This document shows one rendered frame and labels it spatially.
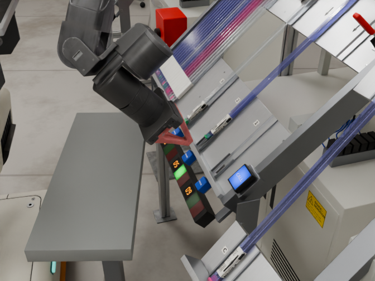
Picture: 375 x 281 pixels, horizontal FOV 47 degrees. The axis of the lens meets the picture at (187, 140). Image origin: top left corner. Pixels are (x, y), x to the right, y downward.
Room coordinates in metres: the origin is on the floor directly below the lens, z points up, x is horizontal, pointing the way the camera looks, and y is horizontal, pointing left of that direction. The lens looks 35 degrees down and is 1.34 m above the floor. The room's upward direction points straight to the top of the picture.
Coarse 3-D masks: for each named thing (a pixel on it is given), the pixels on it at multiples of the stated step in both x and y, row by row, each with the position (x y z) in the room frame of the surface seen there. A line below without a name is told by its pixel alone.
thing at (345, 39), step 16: (288, 0) 1.14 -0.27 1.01; (304, 0) 1.09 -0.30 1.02; (320, 0) 1.05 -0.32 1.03; (336, 0) 1.01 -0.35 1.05; (368, 0) 0.94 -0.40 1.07; (288, 16) 1.08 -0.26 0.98; (304, 16) 1.04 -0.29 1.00; (320, 16) 1.00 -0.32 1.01; (352, 16) 0.93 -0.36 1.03; (368, 16) 0.90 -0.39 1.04; (304, 32) 0.99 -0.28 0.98; (336, 32) 0.92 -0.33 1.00; (352, 32) 0.88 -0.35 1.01; (336, 48) 0.87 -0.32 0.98; (352, 48) 0.84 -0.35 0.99; (368, 48) 0.82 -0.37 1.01; (352, 64) 0.80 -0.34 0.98
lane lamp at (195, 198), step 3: (195, 192) 0.76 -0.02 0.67; (192, 195) 0.76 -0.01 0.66; (195, 195) 0.75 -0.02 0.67; (198, 195) 0.75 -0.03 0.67; (189, 198) 0.75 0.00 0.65; (192, 198) 0.75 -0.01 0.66; (195, 198) 0.74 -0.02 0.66; (198, 198) 0.74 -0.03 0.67; (186, 201) 0.75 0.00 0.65; (189, 201) 0.75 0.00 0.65; (192, 201) 0.74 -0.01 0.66; (195, 201) 0.74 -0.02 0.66; (189, 204) 0.74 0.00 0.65; (192, 204) 0.73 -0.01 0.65; (189, 207) 0.73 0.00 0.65
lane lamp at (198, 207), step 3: (195, 204) 0.73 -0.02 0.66; (198, 204) 0.72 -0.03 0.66; (201, 204) 0.72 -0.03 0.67; (192, 207) 0.73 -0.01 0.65; (195, 207) 0.72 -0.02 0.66; (198, 207) 0.72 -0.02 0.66; (201, 207) 0.71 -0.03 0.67; (192, 210) 0.72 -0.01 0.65; (195, 210) 0.71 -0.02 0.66; (198, 210) 0.71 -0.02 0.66; (201, 210) 0.70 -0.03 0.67; (192, 213) 0.71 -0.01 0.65; (195, 213) 0.71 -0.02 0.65; (198, 213) 0.70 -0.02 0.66
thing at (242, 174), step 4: (240, 168) 0.68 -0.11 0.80; (244, 168) 0.68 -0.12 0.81; (236, 172) 0.68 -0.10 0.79; (240, 172) 0.67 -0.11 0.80; (244, 172) 0.67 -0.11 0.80; (248, 172) 0.66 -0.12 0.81; (232, 176) 0.68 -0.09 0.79; (236, 176) 0.67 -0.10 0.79; (240, 176) 0.67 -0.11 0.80; (244, 176) 0.66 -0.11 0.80; (248, 176) 0.65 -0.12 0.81; (232, 180) 0.67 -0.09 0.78; (236, 180) 0.66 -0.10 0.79; (240, 180) 0.66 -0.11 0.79; (244, 180) 0.65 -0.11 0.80; (232, 184) 0.66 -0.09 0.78; (236, 184) 0.65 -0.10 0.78; (240, 184) 0.65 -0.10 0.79
